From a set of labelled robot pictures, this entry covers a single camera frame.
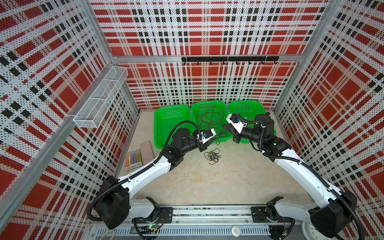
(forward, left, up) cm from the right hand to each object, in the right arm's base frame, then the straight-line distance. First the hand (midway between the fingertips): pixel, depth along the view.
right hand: (225, 125), depth 71 cm
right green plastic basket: (+40, -25, -31) cm, 57 cm away
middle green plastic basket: (+40, +13, -27) cm, 50 cm away
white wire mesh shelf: (+20, +79, -10) cm, 82 cm away
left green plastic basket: (+32, +39, -30) cm, 59 cm away
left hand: (-2, +5, -5) cm, 7 cm away
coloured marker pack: (-3, +55, -31) cm, 63 cm away
